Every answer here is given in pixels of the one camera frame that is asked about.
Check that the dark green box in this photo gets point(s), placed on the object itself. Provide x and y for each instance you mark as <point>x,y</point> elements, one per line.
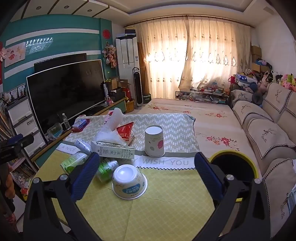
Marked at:
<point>147,98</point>

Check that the pink wall picture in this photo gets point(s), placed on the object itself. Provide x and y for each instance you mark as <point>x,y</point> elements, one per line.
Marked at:
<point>13,54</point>

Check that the floral bed sheet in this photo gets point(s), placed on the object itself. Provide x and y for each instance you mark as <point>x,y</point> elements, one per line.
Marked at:
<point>208,120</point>

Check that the green and white tube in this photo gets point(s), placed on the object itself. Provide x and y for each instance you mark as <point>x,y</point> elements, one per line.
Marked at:
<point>72,162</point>

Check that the curtain rod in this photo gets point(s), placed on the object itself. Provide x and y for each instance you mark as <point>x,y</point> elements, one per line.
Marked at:
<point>185,16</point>

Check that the blue star print bag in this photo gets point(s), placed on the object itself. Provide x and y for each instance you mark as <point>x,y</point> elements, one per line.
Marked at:
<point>245,79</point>

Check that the white dotted paper cup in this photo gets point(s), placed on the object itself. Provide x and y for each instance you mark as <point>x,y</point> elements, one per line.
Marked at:
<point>153,141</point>

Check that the green patterned tablecloth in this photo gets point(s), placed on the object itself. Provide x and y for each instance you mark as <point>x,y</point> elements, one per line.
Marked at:
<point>161,208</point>

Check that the blue and red tissue box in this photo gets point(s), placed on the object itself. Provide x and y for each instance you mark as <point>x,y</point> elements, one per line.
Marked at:
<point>79,124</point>

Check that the red snack packet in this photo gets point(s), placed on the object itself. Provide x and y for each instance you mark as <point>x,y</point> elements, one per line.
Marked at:
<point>124,133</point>

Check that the small white box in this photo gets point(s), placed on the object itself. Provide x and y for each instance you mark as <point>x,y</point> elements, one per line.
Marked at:
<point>83,144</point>

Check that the shiny wall ornament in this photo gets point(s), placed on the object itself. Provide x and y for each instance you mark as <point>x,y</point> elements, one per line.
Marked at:
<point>38,45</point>

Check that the tall black and white box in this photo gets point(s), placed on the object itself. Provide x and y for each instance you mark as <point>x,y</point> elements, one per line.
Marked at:
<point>105,91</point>

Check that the black bin with yellow rim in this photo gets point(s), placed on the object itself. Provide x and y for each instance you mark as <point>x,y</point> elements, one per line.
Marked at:
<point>231,164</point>

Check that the white tissue paper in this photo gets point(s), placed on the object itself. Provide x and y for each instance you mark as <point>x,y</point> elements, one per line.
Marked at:
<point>111,138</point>

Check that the open brown cardboard box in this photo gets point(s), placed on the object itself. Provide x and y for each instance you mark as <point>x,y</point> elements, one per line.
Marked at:
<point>115,84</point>

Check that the beige sofa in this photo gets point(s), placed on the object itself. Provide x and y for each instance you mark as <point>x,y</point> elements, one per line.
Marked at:
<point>266,129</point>

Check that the stack of cardboard boxes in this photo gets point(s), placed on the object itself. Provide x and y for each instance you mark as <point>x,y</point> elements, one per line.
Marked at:
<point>256,58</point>

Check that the cream embroidered curtain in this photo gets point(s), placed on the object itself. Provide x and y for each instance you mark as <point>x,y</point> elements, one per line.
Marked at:
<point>159,58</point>
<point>215,51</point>

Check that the white standing air conditioner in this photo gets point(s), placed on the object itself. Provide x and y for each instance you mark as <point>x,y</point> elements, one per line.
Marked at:
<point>127,58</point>

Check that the glass ashtray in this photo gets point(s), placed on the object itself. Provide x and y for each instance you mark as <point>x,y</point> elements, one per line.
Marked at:
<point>55,131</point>

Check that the white tower fan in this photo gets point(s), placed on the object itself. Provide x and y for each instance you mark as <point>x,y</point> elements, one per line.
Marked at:
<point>137,88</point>

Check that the large curved television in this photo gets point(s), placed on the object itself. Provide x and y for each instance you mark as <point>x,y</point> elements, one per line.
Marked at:
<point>64,92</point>

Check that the red round wall decal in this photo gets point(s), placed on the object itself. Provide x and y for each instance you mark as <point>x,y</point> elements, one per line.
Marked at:
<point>106,33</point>

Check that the yellow bucket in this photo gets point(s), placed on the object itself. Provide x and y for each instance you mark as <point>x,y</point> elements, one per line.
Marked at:
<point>130,106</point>

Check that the clear water bottle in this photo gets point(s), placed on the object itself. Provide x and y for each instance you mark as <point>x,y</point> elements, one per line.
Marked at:
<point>66,122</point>

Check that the glass coffee table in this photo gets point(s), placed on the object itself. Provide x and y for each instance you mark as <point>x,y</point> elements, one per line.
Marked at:
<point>201,95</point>

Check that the white drawer cabinet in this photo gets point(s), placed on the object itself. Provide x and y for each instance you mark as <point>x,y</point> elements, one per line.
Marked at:
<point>20,115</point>

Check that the dark neck pillow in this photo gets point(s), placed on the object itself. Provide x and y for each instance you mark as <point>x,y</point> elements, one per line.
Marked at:
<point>257,97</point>

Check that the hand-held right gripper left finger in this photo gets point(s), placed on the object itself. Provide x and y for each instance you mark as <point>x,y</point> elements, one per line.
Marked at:
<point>85,178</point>

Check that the small black television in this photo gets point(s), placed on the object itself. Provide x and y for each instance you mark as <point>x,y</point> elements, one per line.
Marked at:
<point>60,61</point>

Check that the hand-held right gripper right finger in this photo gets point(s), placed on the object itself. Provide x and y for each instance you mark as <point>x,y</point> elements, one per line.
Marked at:
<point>208,178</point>

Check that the white paper bowl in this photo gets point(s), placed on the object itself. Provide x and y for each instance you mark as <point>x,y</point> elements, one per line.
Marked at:
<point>127,183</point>

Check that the green television cabinet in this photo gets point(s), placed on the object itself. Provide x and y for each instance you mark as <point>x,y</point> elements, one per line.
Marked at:
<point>120,104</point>

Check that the green can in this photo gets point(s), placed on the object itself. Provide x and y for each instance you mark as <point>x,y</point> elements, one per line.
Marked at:
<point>106,169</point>

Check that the artificial flower bunch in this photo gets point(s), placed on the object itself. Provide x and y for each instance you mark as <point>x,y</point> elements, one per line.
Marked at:
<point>109,54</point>

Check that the red fire extinguisher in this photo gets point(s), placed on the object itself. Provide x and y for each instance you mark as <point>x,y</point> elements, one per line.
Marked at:
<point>127,93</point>

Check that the long white carton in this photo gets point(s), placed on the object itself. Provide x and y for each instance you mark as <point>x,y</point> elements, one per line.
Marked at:
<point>111,150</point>

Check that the pile of plush toys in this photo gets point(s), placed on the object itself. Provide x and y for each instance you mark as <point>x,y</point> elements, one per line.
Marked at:
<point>286,81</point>

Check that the pink milk carton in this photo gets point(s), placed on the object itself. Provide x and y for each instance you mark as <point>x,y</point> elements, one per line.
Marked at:
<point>107,119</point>

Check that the clear plastic packet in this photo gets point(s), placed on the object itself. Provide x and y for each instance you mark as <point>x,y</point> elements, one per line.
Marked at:
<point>291,199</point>

